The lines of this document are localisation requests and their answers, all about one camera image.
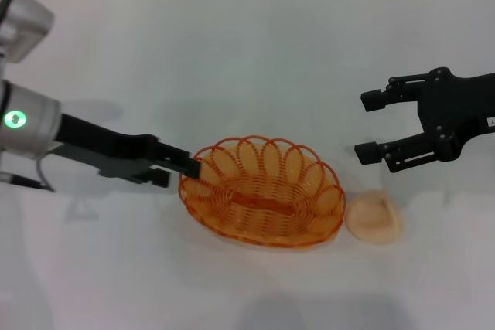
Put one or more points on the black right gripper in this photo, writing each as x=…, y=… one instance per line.
x=456, y=113

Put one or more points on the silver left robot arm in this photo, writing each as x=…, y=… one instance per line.
x=27, y=125

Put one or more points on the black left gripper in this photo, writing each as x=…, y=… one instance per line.
x=100, y=148

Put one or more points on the orange woven plastic basket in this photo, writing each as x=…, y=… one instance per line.
x=263, y=198

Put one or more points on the pale toy peach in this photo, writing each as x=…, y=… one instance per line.
x=373, y=220

